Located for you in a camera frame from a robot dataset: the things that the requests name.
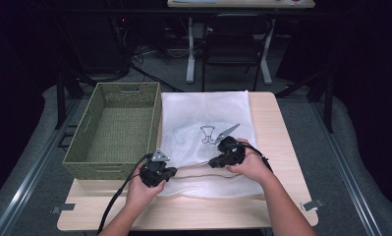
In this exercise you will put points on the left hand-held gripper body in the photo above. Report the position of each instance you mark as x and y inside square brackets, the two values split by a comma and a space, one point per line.
[154, 173]

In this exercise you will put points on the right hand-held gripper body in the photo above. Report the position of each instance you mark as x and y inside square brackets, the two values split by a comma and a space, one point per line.
[234, 150]

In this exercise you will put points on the green woven basket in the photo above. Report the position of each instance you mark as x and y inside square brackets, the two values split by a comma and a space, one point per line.
[118, 131]

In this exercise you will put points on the white mesh laundry bag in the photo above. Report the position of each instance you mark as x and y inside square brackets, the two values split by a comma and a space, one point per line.
[196, 108]

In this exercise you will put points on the person's left hand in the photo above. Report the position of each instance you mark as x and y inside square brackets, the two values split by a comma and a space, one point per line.
[141, 193]

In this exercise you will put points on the person's right hand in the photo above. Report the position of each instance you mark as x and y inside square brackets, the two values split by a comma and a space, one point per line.
[254, 167]

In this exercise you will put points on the grey tape piece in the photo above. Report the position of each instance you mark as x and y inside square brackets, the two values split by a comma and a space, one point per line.
[311, 205]

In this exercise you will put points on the white desk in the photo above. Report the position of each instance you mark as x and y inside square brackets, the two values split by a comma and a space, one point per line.
[190, 65]

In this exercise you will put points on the black tape piece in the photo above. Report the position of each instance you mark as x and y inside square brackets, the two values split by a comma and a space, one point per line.
[63, 208]

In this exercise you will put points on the black folding chair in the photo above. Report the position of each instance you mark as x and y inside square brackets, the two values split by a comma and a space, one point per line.
[231, 49]

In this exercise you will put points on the black metal stand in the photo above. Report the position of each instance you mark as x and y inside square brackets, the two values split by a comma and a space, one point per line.
[61, 101]
[327, 105]

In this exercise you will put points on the dark equipment with red light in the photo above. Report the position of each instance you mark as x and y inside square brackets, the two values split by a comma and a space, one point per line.
[98, 42]

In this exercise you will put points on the metal floor rail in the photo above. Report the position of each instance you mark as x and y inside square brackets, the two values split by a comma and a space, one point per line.
[29, 177]
[344, 170]

